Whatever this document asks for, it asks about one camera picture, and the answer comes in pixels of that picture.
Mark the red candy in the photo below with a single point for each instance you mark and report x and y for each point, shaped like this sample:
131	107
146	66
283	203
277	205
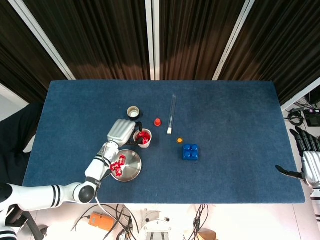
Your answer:
119	172
143	135
147	140
121	158
113	166
119	166

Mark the metal plate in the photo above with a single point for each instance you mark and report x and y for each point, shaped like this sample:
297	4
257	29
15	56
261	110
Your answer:
132	170

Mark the blue building block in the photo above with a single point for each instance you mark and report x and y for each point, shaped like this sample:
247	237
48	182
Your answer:
190	152

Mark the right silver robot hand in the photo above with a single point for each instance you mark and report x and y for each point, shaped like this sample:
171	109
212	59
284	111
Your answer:
312	168

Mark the orange box device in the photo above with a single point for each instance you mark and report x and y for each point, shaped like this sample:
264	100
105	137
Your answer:
102	221

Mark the blue felt table cover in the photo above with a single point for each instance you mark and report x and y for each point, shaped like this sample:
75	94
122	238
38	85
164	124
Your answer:
225	150

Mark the white paper cup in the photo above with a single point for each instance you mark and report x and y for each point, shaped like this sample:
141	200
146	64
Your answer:
145	146

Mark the glass test tube white stopper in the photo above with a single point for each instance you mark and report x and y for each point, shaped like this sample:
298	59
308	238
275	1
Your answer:
169	130

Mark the white robot torso base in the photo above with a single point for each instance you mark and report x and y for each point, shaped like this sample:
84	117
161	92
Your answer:
155	228

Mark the brown cardboard piece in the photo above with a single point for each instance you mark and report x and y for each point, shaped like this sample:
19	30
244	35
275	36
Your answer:
206	236

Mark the dark brown curtain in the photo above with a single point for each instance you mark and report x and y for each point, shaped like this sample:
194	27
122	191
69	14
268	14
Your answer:
20	50
100	37
195	37
287	37

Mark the black electronic box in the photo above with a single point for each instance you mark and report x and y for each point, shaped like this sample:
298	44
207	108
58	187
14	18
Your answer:
307	113

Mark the white frame post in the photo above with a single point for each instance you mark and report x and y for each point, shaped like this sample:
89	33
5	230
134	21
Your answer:
300	96
43	40
149	25
234	40

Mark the black fabric bundle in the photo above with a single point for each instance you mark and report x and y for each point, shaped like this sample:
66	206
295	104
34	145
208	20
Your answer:
15	130

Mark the small orange cap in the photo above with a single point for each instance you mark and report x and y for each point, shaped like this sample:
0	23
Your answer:
179	140

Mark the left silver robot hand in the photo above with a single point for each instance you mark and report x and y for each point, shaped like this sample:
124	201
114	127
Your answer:
121	132

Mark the small red cap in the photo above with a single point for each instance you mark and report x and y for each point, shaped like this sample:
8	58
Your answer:
157	122

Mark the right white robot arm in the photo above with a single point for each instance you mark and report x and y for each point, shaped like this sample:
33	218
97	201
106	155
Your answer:
316	193

